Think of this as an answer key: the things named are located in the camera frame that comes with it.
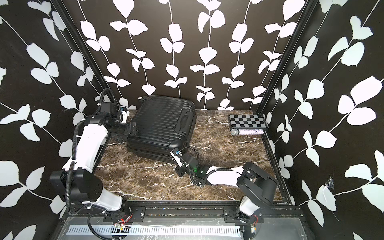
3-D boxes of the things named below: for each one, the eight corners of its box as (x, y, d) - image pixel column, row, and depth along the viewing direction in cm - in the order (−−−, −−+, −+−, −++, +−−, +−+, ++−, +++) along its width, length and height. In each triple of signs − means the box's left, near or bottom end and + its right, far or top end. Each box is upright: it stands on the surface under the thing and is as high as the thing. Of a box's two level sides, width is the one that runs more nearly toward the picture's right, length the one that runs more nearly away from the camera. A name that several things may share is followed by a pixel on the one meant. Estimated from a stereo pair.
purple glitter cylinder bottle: (230, 135, 108) (231, 132, 105) (229, 131, 111) (231, 128, 107) (262, 135, 108) (264, 132, 105) (261, 131, 111) (263, 128, 108)
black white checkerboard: (230, 128, 112) (230, 126, 110) (228, 116, 120) (228, 114, 118) (266, 128, 112) (267, 126, 110) (261, 117, 120) (262, 114, 118)
